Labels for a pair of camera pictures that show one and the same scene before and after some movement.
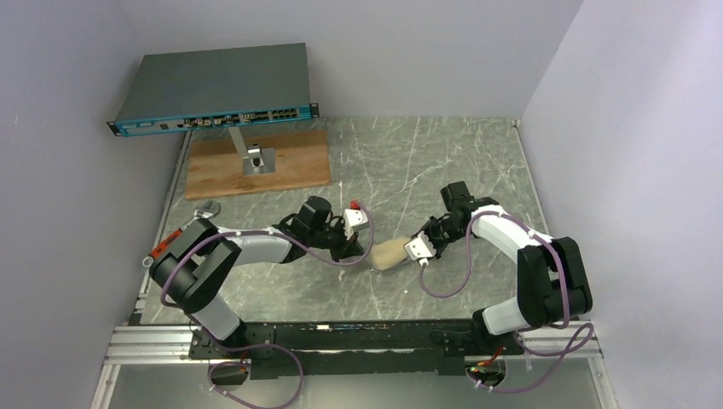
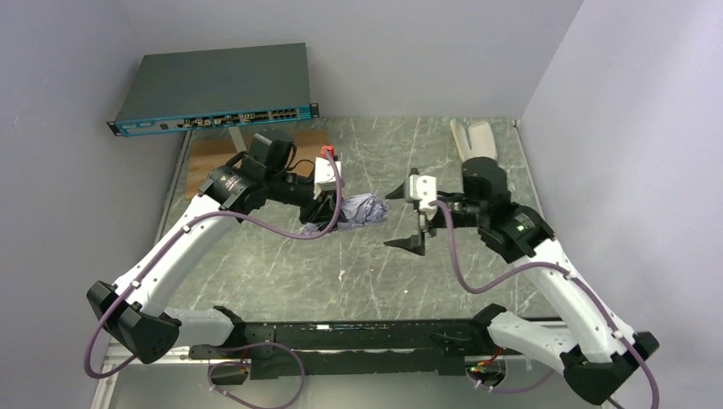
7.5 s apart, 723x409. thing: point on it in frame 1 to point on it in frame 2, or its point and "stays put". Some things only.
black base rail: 353,348 stays put
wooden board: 215,167 stays put
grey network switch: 211,89 stays put
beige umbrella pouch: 386,254 to 481,136
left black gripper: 350,247 to 315,210
